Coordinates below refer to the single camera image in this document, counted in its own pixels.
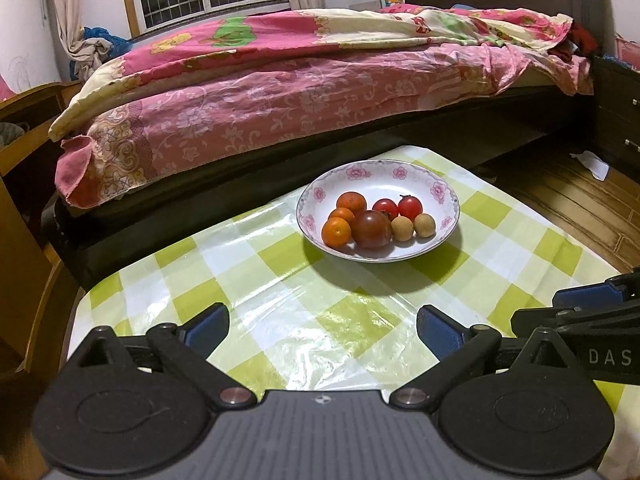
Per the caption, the red cherry tomato with stem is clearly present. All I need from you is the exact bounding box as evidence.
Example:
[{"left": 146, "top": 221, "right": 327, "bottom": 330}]
[{"left": 397, "top": 195, "right": 423, "bottom": 221}]

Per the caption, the white paper on floor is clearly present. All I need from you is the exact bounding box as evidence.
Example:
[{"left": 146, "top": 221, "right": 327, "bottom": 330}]
[{"left": 570, "top": 151, "right": 610, "bottom": 182}]

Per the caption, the tan longan fruit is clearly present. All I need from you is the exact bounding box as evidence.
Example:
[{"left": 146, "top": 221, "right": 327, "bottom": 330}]
[
  {"left": 390, "top": 216, "right": 414, "bottom": 243},
  {"left": 413, "top": 214, "right": 436, "bottom": 238}
]

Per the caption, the dark brown tomato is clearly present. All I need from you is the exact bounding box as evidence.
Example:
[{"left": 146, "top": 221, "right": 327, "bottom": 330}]
[{"left": 352, "top": 210, "right": 393, "bottom": 249}]

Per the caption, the wooden side desk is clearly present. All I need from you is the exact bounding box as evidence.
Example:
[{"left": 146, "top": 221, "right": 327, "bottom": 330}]
[{"left": 1, "top": 82, "right": 81, "bottom": 479}]

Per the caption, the orange tangerine front left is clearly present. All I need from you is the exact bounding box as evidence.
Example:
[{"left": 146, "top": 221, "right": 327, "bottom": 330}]
[{"left": 321, "top": 217, "right": 352, "bottom": 249}]

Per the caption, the small orange kumquat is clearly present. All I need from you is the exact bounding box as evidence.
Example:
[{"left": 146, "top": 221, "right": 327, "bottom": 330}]
[{"left": 329, "top": 207, "right": 355, "bottom": 224}]

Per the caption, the large orange tangerine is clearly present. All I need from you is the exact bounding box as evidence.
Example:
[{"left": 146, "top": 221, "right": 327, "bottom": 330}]
[{"left": 336, "top": 192, "right": 368, "bottom": 216}]

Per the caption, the floral white porcelain plate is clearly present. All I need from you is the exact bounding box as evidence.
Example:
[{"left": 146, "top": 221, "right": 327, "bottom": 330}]
[{"left": 296, "top": 158, "right": 460, "bottom": 263}]

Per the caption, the dark wooden nightstand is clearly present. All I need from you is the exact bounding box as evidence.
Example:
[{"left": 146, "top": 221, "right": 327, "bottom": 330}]
[{"left": 592, "top": 58, "right": 640, "bottom": 182}]

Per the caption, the pink floral bed sheet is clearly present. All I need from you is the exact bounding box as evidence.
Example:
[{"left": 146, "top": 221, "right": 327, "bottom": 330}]
[{"left": 55, "top": 44, "right": 593, "bottom": 209}]

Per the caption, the red cloth by headboard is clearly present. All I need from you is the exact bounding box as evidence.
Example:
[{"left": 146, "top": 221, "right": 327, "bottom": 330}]
[{"left": 548, "top": 23, "right": 601, "bottom": 63}]

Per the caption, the colourful cartoon quilt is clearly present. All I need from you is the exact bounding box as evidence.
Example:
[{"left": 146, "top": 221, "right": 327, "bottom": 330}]
[{"left": 49, "top": 6, "right": 573, "bottom": 142}]

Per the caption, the blue clothes pile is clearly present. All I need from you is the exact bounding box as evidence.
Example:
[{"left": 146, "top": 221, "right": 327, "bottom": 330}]
[{"left": 68, "top": 27, "right": 134, "bottom": 80}]

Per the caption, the beige curtain left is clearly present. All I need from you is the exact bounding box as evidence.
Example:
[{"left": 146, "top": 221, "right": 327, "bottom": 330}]
[{"left": 44, "top": 0, "right": 114, "bottom": 82}]

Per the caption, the dark wooden bed frame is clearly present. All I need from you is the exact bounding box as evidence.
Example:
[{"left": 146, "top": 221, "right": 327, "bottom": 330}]
[{"left": 41, "top": 87, "right": 598, "bottom": 289}]

